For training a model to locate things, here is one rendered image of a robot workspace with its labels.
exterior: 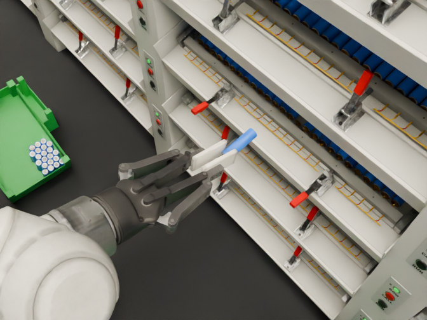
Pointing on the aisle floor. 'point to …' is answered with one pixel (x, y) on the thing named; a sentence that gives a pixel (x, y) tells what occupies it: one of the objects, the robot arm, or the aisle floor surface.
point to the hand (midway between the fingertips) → (213, 159)
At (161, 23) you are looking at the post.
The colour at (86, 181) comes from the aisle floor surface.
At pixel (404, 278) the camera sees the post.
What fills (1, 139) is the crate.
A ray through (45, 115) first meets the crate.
